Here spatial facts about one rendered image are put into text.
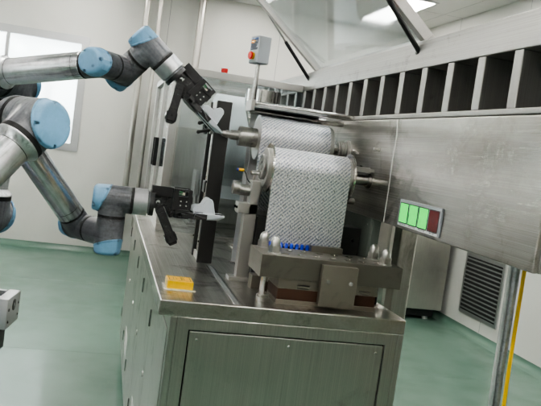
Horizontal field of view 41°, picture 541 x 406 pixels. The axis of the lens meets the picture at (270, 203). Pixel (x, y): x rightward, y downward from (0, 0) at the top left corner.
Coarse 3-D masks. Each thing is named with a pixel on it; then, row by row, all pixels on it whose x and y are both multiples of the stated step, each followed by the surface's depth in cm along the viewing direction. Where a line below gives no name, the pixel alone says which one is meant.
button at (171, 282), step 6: (168, 276) 194; (174, 276) 195; (180, 276) 196; (168, 282) 189; (174, 282) 190; (180, 282) 190; (186, 282) 190; (192, 282) 191; (180, 288) 190; (186, 288) 190; (192, 288) 191
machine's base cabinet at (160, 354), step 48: (144, 288) 272; (144, 336) 245; (192, 336) 180; (240, 336) 182; (288, 336) 185; (336, 336) 188; (384, 336) 191; (144, 384) 223; (192, 384) 181; (240, 384) 184; (288, 384) 187; (336, 384) 190; (384, 384) 192
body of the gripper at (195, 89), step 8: (176, 72) 200; (184, 72) 202; (192, 72) 202; (168, 80) 200; (176, 80) 202; (184, 80) 202; (192, 80) 203; (200, 80) 203; (184, 88) 202; (192, 88) 201; (200, 88) 202; (208, 88) 206; (184, 96) 201; (192, 96) 202; (200, 96) 203; (208, 96) 203; (200, 104) 203
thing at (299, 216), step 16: (272, 192) 207; (288, 192) 208; (304, 192) 209; (320, 192) 210; (272, 208) 207; (288, 208) 208; (304, 208) 209; (320, 208) 210; (336, 208) 211; (272, 224) 208; (288, 224) 209; (304, 224) 210; (320, 224) 211; (336, 224) 212; (288, 240) 209; (304, 240) 210; (320, 240) 211; (336, 240) 212
